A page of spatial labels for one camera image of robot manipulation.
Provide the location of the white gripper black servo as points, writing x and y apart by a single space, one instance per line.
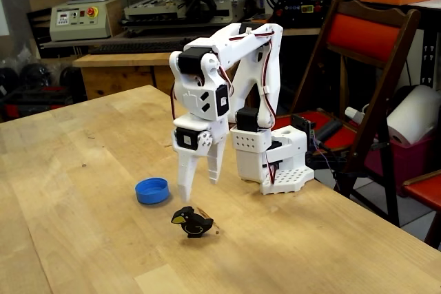
187 139

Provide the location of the black wooden bird toy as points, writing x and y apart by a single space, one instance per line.
193 226

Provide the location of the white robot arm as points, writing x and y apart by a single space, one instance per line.
248 47

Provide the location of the blue round shallow box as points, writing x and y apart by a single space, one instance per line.
151 197

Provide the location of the beige control box red button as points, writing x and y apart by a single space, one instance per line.
79 29

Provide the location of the black controller board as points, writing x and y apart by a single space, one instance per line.
301 123

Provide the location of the wooden workbench cabinet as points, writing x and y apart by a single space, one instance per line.
117 80

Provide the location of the black cylinder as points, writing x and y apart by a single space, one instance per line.
327 129

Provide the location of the black keyboard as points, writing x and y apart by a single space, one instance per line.
131 47

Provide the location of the black helmet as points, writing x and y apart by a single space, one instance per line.
8 80
34 75
70 78

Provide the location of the white plug adapter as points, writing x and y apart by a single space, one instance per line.
353 114

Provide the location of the red and black toolbox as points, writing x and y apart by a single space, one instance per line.
34 101

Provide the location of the black machine round green table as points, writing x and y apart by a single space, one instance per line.
293 10

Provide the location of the wooden folding chair red cushions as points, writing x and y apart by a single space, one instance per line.
361 36

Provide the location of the pink plastic bin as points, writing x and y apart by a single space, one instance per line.
410 165

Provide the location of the white paper towel roll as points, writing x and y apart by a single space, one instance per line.
413 115

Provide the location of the red seat wooden chair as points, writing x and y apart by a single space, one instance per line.
423 190

